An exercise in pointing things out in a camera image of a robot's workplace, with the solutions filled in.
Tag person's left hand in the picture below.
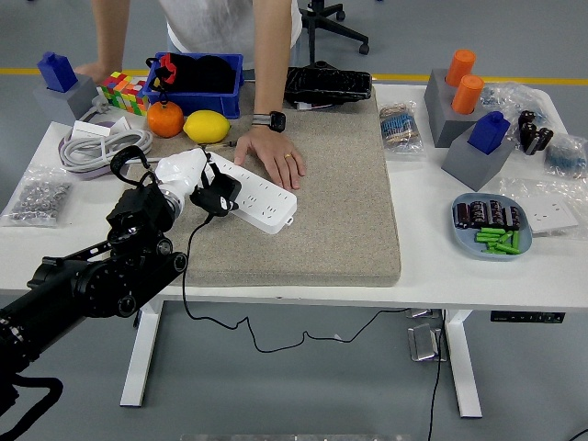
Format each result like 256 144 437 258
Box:
232 126 308 191

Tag person's right hand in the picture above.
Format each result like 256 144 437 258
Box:
73 62 121 86

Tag white power strip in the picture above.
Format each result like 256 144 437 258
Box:
201 151 299 235

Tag black plug with cord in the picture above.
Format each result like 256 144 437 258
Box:
181 172 417 355

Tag multicoloured puzzle cube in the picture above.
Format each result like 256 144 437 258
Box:
97 71 151 116

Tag blue bottle-shaped block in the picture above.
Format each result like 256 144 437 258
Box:
36 51 79 93
467 111 512 155

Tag small white box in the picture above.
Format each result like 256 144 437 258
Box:
71 119 114 138

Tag yellow lemon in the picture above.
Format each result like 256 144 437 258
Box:
183 109 232 143

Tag grey-brown mat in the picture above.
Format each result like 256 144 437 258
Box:
100 82 404 288

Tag blue plastic bin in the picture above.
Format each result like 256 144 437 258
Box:
141 51 245 119

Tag orange fruit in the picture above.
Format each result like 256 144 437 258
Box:
146 101 185 138

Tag black plastic tray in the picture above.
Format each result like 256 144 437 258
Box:
283 65 373 105

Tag person torso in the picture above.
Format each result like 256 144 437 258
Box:
158 0 304 70

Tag clear bag of resistors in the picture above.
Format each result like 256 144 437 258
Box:
379 101 426 155

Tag black office chair base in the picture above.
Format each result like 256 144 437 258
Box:
298 0 371 65

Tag clear bag of metal nuts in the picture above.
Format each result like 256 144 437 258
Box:
0 164 74 229

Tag grey two-hole holder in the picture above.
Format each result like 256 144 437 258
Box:
423 68 488 149

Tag orange cylinder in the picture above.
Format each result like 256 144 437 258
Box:
445 49 478 87
451 74 485 116

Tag blue-grey plate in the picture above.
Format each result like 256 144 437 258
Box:
450 192 534 262

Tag large metal pedal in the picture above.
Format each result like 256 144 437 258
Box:
406 322 449 364

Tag white table leg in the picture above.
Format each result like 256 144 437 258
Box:
119 300 163 408
444 310 483 419

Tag large clear bag blue parts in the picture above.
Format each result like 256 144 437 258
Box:
480 82 560 130

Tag clear socket bag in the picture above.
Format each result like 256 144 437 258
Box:
498 176 588 240

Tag bagged black capacitors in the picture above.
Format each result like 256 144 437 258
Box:
517 110 556 156

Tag small clear bag blue parts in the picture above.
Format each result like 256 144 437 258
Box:
544 135 588 179

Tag black table control panel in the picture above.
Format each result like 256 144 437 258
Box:
490 311 566 324

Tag grey-white coiled power cord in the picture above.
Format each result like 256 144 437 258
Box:
58 94 162 175

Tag black drawstring bag red trim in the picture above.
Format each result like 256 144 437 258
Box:
145 52 238 93

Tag black floor cable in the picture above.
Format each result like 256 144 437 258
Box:
426 311 449 441

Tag white wall socket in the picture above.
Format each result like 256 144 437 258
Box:
523 196 581 235

